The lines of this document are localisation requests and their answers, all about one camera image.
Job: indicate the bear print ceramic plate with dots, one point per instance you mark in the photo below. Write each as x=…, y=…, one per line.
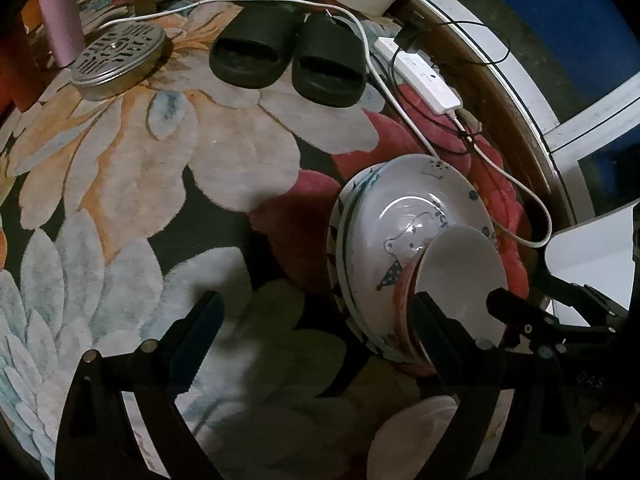
x=332, y=260
x=400, y=210

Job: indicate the round perforated metal tin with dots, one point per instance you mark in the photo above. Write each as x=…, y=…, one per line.
x=117, y=60

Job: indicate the floral rug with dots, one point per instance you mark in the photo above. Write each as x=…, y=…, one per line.
x=175, y=170

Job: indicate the white power strip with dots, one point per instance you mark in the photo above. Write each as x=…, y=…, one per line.
x=425, y=77

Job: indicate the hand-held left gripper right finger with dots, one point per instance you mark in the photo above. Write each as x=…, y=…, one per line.
x=440, y=342

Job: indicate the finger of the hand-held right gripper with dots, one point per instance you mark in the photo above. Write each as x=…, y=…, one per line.
x=522, y=317

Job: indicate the black plug adapter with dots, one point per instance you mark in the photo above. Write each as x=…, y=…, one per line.
x=409, y=39

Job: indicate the white metal frame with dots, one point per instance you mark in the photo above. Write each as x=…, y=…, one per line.
x=505, y=45

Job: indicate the white board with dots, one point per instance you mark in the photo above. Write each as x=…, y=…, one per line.
x=595, y=245

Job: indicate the blue cushion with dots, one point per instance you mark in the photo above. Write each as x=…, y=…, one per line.
x=570, y=20

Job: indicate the pink bottle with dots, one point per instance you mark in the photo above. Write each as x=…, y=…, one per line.
x=62, y=25

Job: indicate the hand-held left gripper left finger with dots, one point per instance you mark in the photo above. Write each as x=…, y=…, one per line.
x=192, y=350

